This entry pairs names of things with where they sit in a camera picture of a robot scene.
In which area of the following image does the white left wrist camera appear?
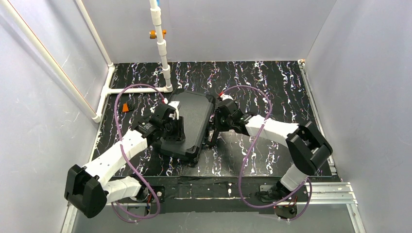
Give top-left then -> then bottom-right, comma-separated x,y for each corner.
168,101 -> 180,120

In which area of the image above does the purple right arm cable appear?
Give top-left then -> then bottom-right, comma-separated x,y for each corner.
218,85 -> 313,221

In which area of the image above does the black poker set case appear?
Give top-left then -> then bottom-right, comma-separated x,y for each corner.
152,88 -> 216,164

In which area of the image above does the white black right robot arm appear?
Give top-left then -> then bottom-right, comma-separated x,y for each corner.
215,95 -> 333,200

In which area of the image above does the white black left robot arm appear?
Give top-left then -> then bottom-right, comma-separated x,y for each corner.
64,101 -> 185,218

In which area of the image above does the white pipe frame left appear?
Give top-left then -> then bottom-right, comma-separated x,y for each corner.
0,0 -> 153,126

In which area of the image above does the small orange black object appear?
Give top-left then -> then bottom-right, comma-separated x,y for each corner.
121,103 -> 134,113

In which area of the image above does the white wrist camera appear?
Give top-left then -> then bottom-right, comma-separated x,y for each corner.
168,101 -> 180,120
219,94 -> 234,101

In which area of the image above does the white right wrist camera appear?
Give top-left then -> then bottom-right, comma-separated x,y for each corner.
219,94 -> 234,101

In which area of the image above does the white pvc pipe pole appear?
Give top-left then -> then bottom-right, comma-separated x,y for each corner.
149,0 -> 173,93

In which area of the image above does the aluminium rail frame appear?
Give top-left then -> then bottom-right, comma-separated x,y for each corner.
61,59 -> 366,233

